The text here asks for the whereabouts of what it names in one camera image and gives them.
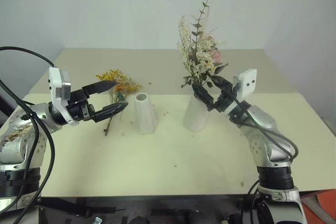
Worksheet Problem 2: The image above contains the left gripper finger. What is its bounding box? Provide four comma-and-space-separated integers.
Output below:
82, 80, 118, 97
92, 102, 129, 123

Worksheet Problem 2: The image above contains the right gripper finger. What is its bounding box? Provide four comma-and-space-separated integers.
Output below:
213, 76, 234, 91
192, 83, 216, 112

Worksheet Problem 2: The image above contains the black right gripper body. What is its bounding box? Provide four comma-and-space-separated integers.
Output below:
212, 87, 237, 114

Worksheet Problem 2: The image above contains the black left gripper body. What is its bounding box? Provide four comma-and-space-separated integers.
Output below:
65, 89, 96, 126

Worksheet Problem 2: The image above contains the white pink dried flower bouquet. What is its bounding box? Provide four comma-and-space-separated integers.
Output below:
176, 0, 229, 91

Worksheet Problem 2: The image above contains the yellow dried flower bouquet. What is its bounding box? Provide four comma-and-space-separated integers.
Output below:
95, 69, 143, 137

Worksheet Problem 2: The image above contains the wide white cone vase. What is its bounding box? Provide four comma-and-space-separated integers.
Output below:
182, 93, 211, 132

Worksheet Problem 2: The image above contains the narrow white cone vase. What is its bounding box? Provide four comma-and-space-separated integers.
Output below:
134, 92, 159, 134

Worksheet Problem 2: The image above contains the dark rounded shape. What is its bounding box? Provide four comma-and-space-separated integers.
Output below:
129, 215, 148, 224

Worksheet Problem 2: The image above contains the orange red object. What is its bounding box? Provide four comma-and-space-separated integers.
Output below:
300, 189, 336, 224

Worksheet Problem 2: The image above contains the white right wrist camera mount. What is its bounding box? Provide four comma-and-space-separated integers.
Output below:
232, 68, 258, 104

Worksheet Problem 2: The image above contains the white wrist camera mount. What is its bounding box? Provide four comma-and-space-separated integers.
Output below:
232, 68, 258, 104
47, 67, 72, 125

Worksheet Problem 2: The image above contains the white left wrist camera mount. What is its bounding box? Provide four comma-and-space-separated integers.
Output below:
47, 67, 72, 125

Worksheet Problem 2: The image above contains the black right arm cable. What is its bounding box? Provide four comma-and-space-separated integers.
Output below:
230, 94, 300, 162

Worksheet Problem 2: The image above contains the black table frame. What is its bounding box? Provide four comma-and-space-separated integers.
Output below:
38, 194, 253, 224

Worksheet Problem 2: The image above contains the thin black cable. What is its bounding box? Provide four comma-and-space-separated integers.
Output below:
246, 180, 261, 224

